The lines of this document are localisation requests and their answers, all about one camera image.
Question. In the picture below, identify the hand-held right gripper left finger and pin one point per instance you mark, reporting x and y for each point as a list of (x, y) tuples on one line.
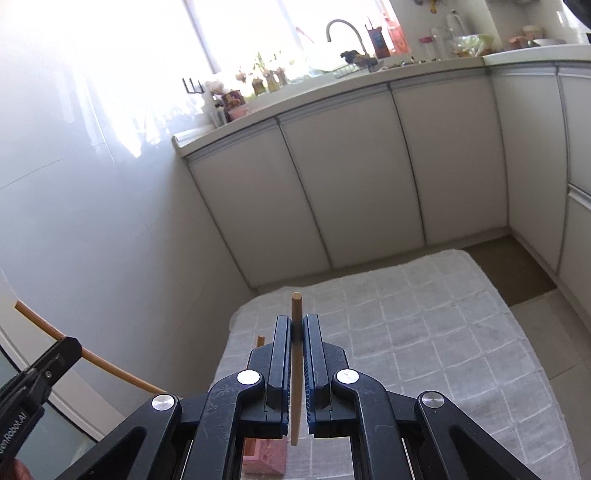
[(282, 360)]

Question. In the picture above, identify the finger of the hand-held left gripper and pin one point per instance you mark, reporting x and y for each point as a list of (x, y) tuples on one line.
[(64, 353)]

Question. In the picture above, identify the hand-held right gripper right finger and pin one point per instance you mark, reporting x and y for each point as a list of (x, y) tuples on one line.
[(311, 360)]

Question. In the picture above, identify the pink plastic basket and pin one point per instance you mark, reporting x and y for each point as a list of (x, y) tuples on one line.
[(270, 457)]

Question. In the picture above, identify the grey checked cloth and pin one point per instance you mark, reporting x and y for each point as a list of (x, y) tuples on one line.
[(415, 332)]

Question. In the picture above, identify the white cabinet door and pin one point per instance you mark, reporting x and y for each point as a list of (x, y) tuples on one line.
[(249, 198), (452, 157), (526, 161), (351, 175)]

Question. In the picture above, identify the brown floor mat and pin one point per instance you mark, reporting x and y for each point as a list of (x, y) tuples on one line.
[(508, 272)]

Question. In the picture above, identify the small white bottle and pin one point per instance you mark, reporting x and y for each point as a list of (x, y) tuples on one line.
[(219, 115)]

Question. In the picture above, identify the purple patterned box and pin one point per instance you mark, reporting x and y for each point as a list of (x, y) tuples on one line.
[(233, 99)]

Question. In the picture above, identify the row of small figurines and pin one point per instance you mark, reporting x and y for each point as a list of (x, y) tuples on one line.
[(263, 78)]

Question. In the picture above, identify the white drawer front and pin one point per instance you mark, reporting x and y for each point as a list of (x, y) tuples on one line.
[(577, 129), (577, 240)]

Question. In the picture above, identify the brown patterned carton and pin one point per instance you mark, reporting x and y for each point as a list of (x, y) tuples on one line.
[(376, 41)]

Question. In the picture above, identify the small pink-capped bottle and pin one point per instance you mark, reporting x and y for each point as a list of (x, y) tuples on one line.
[(425, 48)]

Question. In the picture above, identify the kitchen window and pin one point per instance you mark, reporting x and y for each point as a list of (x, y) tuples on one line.
[(254, 27)]

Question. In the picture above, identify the curved metal faucet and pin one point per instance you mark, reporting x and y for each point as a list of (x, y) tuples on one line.
[(342, 21)]

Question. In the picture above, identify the green plastic bag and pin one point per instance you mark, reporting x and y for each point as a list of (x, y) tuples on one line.
[(475, 46)]

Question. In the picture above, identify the clear plastic bottle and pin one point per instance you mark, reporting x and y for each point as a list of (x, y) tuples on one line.
[(455, 32)]

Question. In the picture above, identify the glass panel with curved frame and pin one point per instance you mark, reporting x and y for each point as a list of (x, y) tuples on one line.
[(60, 424)]

